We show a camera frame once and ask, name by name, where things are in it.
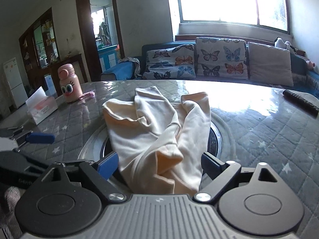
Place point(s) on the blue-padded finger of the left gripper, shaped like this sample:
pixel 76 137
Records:
pixel 40 138

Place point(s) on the cream white garment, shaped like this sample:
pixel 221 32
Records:
pixel 159 144

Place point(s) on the blue sofa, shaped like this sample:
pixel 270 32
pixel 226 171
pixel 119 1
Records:
pixel 304 80

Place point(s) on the black remote control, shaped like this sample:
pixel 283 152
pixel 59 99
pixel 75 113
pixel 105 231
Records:
pixel 301 102

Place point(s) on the white tissue box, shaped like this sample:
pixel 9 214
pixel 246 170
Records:
pixel 40 106

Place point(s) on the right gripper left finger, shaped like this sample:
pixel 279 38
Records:
pixel 107 165

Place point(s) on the pink cartoon water bottle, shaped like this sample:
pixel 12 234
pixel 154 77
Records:
pixel 69 83

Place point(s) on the beige plain cushion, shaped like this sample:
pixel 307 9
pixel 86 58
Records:
pixel 269 65

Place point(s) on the right butterfly cushion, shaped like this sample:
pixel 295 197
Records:
pixel 221 58

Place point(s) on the dark wooden cabinet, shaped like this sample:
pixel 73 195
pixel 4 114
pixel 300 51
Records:
pixel 41 57

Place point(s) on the white refrigerator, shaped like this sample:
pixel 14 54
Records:
pixel 15 84

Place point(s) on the butterfly cushion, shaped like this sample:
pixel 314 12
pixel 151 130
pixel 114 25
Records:
pixel 221 58
pixel 170 63

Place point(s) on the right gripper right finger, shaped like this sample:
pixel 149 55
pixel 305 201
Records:
pixel 213 167

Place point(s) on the left butterfly cushion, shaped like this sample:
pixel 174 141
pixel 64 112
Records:
pixel 170 63

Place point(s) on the white plush toy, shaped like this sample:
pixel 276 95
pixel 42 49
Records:
pixel 279 43

